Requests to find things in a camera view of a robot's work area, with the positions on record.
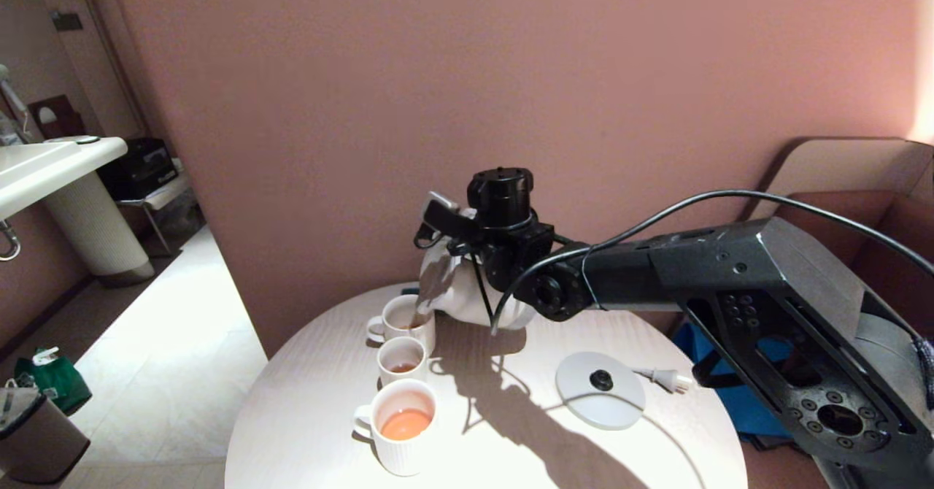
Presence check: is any green bag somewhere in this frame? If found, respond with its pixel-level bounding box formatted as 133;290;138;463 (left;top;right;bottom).
16;349;93;418

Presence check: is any grey bag with straps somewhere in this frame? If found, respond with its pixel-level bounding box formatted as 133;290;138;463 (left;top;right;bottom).
741;431;800;453

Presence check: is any beige leaning board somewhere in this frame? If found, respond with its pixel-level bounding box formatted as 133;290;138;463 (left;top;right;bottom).
759;139;934;220

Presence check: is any chrome drain pipe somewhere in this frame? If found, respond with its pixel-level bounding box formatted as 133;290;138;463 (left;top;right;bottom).
0;223;23;264

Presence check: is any black box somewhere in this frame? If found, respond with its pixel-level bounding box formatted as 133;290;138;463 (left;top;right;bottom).
99;139;180;204

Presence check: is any blue cushion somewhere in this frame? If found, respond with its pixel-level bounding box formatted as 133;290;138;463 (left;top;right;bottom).
671;321;792;437

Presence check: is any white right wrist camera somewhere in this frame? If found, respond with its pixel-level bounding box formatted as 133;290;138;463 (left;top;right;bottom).
422;191;476;245

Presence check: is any brown trash bin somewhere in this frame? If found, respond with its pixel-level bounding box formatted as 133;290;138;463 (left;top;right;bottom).
0;380;92;486

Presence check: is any round white kettle base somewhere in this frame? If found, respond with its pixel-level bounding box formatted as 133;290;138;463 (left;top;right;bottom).
556;351;647;430

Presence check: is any large white ribbed mug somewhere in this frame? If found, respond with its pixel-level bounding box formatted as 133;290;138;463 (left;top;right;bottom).
353;379;437;476

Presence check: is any white sink counter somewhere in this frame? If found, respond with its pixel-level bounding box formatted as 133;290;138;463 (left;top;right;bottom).
0;137;131;223

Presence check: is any thin black camera cable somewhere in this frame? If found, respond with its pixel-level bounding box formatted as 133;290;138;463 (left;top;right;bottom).
469;250;492;316

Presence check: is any medium white ribbed mug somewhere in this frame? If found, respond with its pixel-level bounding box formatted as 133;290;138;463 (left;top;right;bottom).
366;295;436;358

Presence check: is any small white mug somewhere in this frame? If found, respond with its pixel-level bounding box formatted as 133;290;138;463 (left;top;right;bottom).
377;337;427;388

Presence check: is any brown wall tissue holder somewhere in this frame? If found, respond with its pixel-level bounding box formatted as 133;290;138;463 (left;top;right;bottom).
31;95;88;142

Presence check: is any white power plug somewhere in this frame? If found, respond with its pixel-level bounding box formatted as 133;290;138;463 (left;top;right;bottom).
631;367;692;393

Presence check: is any white electric kettle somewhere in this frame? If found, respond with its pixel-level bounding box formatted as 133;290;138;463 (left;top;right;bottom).
414;243;539;331

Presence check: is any beige door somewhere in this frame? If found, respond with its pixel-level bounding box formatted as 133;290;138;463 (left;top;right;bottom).
29;0;158;147

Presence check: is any white ribbed pedestal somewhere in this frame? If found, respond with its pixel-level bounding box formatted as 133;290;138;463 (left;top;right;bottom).
44;175;156;290

